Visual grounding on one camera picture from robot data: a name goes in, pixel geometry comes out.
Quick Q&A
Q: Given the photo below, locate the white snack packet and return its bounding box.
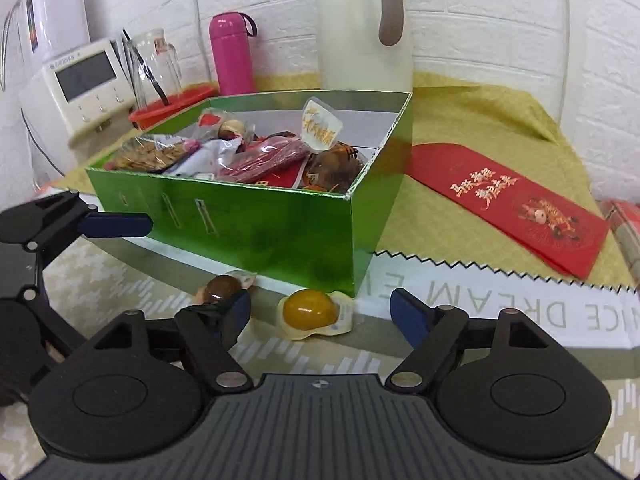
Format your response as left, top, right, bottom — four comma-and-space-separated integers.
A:
162, 139, 241, 177

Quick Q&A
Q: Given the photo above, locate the yellow jelly cup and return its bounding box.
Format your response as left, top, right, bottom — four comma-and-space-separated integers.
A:
276, 287, 355, 342

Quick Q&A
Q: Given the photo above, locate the clear glass pitcher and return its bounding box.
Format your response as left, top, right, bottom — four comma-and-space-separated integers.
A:
125, 28, 183, 111

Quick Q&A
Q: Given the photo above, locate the pink thermos bottle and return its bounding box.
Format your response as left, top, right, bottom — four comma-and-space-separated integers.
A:
208, 11, 258, 97

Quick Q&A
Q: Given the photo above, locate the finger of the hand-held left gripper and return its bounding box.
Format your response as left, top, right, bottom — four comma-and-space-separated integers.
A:
20, 285, 97, 357
0, 191, 154, 257

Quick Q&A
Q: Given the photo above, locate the white wall pipe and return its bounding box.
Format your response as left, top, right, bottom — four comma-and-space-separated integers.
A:
552, 0, 576, 131

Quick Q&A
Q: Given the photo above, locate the thin black utensil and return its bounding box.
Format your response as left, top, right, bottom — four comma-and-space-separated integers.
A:
121, 28, 171, 107

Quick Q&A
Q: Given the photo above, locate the red patterned packet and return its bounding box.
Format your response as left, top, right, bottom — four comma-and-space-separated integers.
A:
600, 199, 640, 286

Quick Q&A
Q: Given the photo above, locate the brown jelly cup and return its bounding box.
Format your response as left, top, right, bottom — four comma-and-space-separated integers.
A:
192, 270, 258, 311

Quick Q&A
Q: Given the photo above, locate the white appliance with display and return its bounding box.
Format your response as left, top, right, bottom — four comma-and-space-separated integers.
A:
20, 37, 136, 148

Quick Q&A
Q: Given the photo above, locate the long dark red snack packet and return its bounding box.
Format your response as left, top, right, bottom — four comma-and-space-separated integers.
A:
217, 132, 311, 183

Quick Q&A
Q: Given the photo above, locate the flat red snack packet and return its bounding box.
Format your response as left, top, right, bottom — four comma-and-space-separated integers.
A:
260, 165, 306, 188

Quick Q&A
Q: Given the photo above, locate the dark floral snack packet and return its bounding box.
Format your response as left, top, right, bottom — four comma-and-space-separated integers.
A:
300, 141, 368, 193

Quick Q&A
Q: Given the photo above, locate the orange plastic basket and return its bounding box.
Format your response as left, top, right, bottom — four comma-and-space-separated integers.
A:
128, 85, 221, 131

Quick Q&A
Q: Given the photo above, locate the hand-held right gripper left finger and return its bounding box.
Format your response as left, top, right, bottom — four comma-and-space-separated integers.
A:
92, 287, 254, 394

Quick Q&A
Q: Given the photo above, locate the clear packet of brown snacks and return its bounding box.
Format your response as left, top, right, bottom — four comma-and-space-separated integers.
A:
102, 136, 201, 173

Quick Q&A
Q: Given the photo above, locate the clear packet with yellow print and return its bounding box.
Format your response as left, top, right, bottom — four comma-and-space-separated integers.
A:
301, 97, 346, 153

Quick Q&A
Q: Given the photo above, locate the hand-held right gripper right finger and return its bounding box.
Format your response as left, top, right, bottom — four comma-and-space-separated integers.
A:
387, 286, 549, 394

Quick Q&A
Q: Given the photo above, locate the yellow and white cloth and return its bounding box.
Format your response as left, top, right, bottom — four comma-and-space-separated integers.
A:
37, 72, 640, 351

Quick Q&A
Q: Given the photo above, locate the clear packet of brown balls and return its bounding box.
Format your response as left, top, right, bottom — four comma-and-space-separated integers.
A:
197, 108, 256, 143

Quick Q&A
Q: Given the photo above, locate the white thermal carafe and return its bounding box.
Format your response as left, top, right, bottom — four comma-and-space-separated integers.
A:
317, 0, 415, 93

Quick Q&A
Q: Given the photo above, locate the tall white appliance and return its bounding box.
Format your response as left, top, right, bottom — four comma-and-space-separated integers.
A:
17, 0, 93, 66

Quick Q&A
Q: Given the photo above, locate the red envelope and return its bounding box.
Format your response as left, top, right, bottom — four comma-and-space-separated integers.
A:
407, 142, 612, 281

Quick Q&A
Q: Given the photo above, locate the green cardboard box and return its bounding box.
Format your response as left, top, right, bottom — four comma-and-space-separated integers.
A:
85, 91, 415, 298

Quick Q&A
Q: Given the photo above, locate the beige patterned mat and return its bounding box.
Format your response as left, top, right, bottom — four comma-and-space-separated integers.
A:
0, 240, 640, 480

